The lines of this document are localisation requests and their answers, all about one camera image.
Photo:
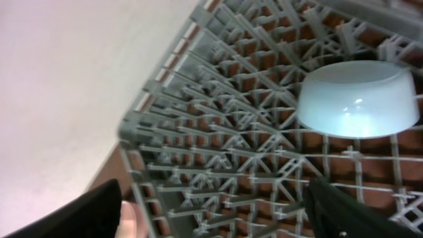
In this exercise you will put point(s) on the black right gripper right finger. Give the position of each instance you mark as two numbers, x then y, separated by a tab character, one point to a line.
332	213

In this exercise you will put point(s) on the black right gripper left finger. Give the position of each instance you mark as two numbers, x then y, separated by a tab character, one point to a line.
95	214

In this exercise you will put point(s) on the light blue bowl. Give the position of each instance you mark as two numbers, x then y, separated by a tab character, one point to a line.
358	99

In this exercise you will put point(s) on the grey dishwasher rack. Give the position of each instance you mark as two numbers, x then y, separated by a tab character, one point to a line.
212	141

